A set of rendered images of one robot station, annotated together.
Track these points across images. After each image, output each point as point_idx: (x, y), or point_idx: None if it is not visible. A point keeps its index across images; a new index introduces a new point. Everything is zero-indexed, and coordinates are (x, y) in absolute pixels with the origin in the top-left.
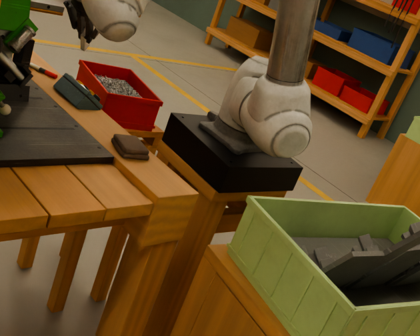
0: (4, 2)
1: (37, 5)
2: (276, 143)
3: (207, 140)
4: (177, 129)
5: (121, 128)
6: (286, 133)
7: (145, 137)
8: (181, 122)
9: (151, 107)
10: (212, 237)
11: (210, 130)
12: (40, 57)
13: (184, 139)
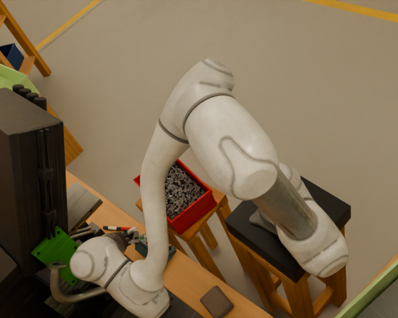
0: (67, 267)
1: (83, 218)
2: (321, 277)
3: (264, 241)
4: (236, 233)
5: (199, 267)
6: (326, 272)
7: (215, 211)
8: (235, 229)
9: (205, 199)
10: (307, 285)
11: (261, 225)
12: (108, 202)
13: (246, 241)
